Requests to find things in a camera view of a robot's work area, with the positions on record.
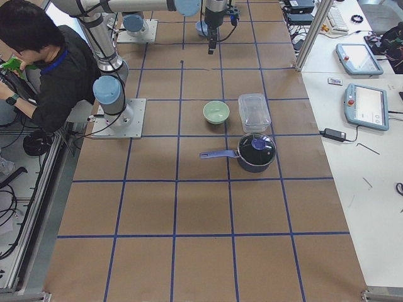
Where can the clear plastic container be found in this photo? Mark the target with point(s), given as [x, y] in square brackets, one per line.
[254, 113]

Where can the black power adapter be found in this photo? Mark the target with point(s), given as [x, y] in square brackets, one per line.
[333, 134]

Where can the blue bowl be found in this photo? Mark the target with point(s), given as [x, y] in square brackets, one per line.
[202, 28]

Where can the seated person in black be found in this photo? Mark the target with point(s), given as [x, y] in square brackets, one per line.
[66, 64]

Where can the white keyboard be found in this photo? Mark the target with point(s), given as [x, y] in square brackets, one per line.
[336, 22]

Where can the green bowl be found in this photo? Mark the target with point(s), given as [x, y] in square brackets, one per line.
[216, 112]

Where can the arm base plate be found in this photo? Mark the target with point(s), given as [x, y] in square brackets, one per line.
[150, 37]
[128, 124]

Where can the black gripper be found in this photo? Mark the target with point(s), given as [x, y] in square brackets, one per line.
[211, 24]

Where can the far blue teach pendant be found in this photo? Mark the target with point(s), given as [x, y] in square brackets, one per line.
[358, 59]

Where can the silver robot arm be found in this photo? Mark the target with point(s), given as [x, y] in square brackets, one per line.
[135, 24]
[89, 14]

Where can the aluminium frame post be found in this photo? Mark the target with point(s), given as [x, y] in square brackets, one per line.
[319, 18]

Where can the blue teach pendant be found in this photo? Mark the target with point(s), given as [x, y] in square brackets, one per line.
[366, 106]
[358, 59]

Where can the near blue teach pendant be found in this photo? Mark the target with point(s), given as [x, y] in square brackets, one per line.
[366, 106]

